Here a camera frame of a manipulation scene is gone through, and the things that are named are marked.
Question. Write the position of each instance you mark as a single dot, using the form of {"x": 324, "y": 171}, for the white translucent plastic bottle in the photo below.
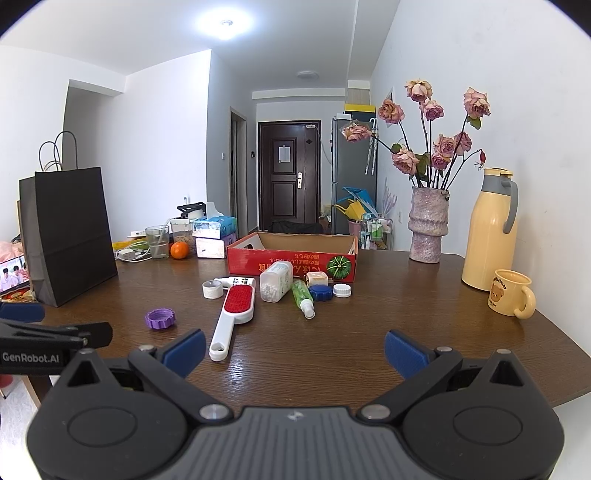
{"x": 276, "y": 281}

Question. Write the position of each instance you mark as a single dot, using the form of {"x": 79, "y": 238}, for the cream thermos jug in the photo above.
{"x": 493, "y": 229}

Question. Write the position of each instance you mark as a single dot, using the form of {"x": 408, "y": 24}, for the grey refrigerator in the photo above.
{"x": 350, "y": 168}

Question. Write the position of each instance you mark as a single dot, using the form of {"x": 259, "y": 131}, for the dried pink roses bouquet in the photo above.
{"x": 438, "y": 165}

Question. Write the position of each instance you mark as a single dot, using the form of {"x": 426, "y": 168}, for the glass cup with drink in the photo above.
{"x": 157, "y": 238}

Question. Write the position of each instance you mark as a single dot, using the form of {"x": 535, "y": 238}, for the pink bucket with toys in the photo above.
{"x": 356, "y": 205}

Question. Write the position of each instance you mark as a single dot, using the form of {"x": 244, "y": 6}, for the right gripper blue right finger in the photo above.
{"x": 412, "y": 359}

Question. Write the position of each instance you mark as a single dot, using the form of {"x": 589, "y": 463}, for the wire storage rack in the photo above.
{"x": 376, "y": 233}

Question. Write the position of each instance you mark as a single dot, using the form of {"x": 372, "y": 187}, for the cream cube power adapter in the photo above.
{"x": 316, "y": 278}

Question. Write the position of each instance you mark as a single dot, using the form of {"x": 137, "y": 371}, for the pink textured vase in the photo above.
{"x": 428, "y": 222}

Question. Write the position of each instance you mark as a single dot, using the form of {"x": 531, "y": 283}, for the white ridged jar lid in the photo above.
{"x": 342, "y": 290}

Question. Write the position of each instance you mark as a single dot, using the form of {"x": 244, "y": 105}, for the purple ridged jar lid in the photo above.
{"x": 160, "y": 319}

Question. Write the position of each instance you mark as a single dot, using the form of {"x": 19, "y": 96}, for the dark brown entrance door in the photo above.
{"x": 289, "y": 172}

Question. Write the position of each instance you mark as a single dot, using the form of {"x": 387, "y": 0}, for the yellow box on refrigerator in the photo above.
{"x": 359, "y": 108}

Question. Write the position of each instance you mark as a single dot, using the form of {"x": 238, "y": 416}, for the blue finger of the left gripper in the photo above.
{"x": 22, "y": 312}

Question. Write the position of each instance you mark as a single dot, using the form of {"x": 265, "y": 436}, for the phone screen with video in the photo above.
{"x": 14, "y": 273}

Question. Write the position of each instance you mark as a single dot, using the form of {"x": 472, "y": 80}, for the green transparent bottle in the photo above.
{"x": 303, "y": 299}

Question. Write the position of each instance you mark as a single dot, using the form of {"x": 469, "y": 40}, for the white charger with cable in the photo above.
{"x": 132, "y": 255}

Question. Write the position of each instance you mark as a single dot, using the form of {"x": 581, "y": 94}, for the black paper shopping bag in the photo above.
{"x": 65, "y": 231}

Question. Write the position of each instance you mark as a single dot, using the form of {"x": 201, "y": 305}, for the blue ridged jar lid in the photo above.
{"x": 321, "y": 293}

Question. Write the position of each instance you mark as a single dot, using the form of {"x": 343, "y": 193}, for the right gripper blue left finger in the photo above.
{"x": 171, "y": 362}

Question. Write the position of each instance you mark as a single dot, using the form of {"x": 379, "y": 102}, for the small white spray bottle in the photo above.
{"x": 230, "y": 281}

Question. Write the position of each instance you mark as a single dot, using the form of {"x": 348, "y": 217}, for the red cardboard pumpkin box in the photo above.
{"x": 333, "y": 254}

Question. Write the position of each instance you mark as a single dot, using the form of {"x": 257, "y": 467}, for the yellow bear mug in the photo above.
{"x": 511, "y": 294}

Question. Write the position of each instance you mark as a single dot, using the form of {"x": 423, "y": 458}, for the black folding chair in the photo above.
{"x": 289, "y": 227}

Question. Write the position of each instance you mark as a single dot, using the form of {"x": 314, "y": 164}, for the red white lint brush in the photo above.
{"x": 237, "y": 309}

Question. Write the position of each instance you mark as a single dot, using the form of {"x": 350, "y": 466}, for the orange fruit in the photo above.
{"x": 179, "y": 250}

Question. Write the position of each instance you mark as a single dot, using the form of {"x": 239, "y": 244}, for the purple tissue pack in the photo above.
{"x": 209, "y": 248}

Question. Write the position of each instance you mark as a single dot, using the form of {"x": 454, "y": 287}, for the blue tissue pack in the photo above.
{"x": 216, "y": 227}

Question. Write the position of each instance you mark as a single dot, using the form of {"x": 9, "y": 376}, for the clear plastic food container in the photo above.
{"x": 181, "y": 230}

